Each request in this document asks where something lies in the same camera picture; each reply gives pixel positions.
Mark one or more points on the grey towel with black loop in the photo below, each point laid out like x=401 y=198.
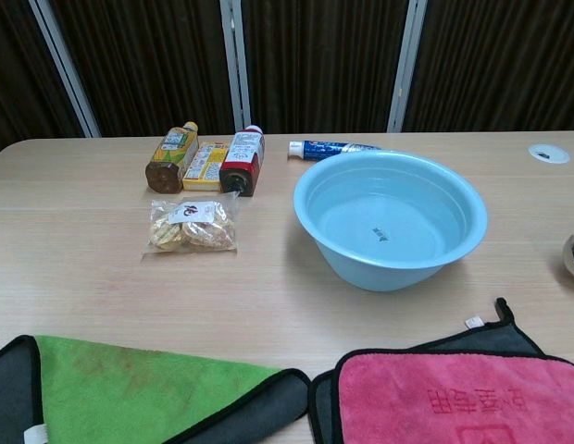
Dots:
x=504 y=340

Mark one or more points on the light blue plastic basin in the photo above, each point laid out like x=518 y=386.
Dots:
x=407 y=185

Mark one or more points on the green grey microfibre towel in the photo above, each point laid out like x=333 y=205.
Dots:
x=129 y=393

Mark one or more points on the yellow green drink bottle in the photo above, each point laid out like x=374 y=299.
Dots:
x=169 y=159

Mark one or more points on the grey metal partition post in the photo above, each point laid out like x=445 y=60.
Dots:
x=405 y=69
x=67 y=69
x=236 y=65

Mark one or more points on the red white label bottle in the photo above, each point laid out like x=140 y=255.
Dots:
x=240 y=159

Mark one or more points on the clear bag of cookies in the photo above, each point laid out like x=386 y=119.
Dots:
x=194 y=226

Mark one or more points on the blue white toothpaste tube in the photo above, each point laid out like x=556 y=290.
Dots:
x=328 y=149

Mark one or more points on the yellow cardboard box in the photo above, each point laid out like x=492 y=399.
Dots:
x=203 y=168

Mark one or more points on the pink microfibre towel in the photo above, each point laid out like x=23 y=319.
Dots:
x=453 y=398

